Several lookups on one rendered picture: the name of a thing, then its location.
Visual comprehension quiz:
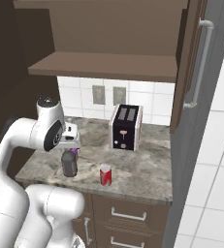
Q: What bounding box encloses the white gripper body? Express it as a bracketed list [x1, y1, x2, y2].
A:
[56, 135, 82, 150]

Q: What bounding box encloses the brown base cabinet door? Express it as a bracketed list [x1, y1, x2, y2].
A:
[71, 192, 96, 248]

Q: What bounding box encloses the dark brown cabinet door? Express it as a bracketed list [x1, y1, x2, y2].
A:
[0, 0, 61, 173]

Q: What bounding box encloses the purple can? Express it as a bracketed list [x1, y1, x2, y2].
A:
[70, 147, 80, 160]

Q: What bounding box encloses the red can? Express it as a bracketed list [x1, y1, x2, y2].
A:
[99, 163, 113, 187]

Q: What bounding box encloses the black and white toaster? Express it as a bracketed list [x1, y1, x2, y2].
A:
[109, 103, 144, 152]

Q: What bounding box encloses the brown drawer front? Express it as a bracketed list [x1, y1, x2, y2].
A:
[91, 193, 170, 228]
[95, 222, 166, 248]

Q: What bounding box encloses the grey tall appliance side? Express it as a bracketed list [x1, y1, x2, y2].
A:
[161, 0, 224, 248]

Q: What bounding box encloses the grey wall outlet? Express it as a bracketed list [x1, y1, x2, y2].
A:
[112, 85, 128, 107]
[91, 84, 107, 106]

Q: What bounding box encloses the white base cabinet handle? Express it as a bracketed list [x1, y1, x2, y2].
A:
[83, 216, 94, 247]

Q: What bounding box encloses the white drawer handle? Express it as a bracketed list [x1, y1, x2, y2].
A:
[110, 235, 146, 248]
[111, 206, 148, 223]

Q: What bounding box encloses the brown open wall cabinet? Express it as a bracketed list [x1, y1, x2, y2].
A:
[13, 0, 189, 83]

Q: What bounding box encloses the brown wall cabinet door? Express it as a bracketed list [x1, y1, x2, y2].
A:
[169, 0, 208, 135]

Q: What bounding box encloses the white cabinet door handle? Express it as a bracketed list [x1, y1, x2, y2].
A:
[182, 19, 215, 109]

